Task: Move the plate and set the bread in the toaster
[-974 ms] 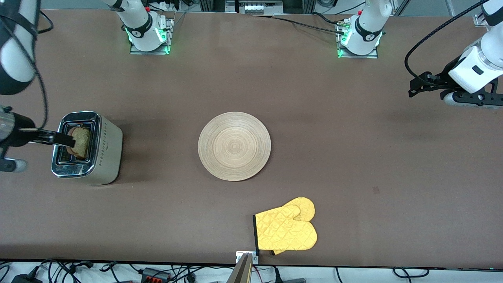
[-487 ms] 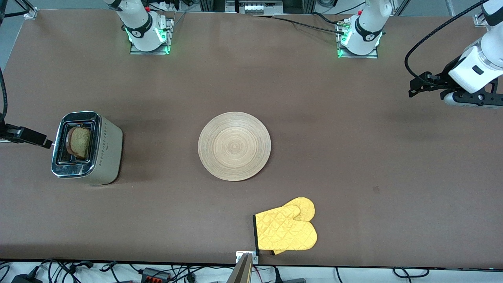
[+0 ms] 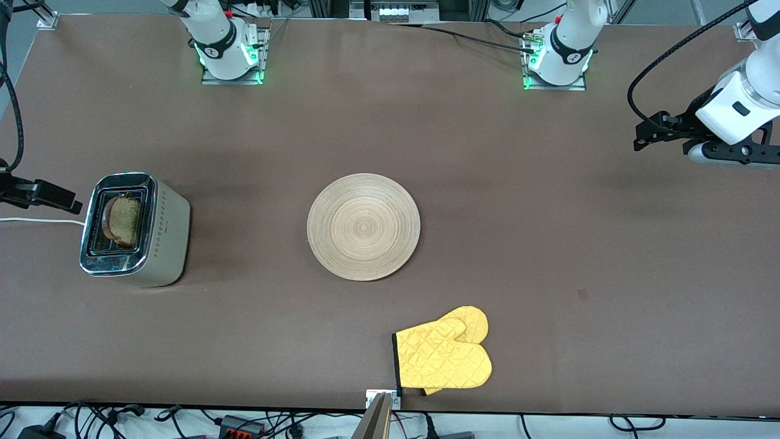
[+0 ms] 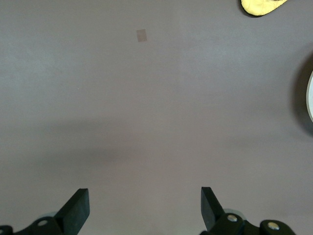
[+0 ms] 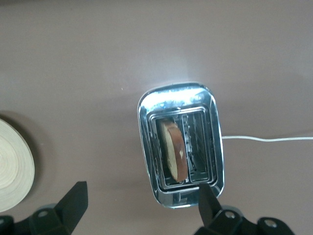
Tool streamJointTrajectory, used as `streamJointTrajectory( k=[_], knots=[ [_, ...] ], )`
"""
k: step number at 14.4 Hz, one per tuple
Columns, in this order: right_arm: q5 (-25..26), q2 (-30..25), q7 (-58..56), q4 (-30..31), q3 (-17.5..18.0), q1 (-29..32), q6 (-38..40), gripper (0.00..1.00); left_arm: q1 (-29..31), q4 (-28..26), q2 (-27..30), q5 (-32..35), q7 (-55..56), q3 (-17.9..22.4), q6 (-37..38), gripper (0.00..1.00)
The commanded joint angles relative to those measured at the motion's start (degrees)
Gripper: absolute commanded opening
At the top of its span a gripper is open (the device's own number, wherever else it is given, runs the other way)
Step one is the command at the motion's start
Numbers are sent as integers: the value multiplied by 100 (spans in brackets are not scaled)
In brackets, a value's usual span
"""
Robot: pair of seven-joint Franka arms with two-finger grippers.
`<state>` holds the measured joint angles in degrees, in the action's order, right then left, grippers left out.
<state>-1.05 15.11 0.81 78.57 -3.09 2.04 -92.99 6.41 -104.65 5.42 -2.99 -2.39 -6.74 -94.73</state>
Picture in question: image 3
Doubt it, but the white toaster power cord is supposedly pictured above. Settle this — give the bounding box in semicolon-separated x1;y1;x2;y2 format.
0;216;87;227

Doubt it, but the round wooden plate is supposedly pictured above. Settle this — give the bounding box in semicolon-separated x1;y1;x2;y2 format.
307;173;421;282

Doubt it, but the grey control box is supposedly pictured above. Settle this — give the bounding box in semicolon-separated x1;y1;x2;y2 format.
350;0;441;24

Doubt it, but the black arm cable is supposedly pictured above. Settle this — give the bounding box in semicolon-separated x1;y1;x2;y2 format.
628;0;757;124
0;0;48;173

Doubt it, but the black red power strip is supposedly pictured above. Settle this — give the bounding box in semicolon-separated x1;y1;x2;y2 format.
219;415;267;438

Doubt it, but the yellow quilted oven mitt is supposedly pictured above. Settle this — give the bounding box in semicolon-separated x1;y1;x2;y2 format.
392;318;493;391
420;305;490;397

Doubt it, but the thin black table cable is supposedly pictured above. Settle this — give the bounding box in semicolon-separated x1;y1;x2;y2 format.
390;23;537;53

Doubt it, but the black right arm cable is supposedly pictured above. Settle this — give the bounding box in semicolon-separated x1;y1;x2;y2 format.
0;0;48;173

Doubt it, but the silver two-slot toaster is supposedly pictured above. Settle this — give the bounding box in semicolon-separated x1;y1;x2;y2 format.
79;172;191;288

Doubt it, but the black power adapter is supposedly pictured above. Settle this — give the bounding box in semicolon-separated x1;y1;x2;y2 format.
17;425;66;439

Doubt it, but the slice of brown bread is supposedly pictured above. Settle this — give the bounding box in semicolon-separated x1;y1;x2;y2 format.
102;196;142;248

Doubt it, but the thick black table cable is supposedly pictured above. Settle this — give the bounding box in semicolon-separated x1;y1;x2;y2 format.
484;19;532;40

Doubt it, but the aluminium camera mount post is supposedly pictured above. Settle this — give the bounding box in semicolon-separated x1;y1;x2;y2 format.
350;389;403;439

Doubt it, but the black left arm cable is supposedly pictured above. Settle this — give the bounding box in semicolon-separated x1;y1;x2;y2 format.
628;0;757;124

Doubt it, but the black looped floor cable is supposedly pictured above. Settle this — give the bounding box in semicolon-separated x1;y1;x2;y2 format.
609;414;666;433

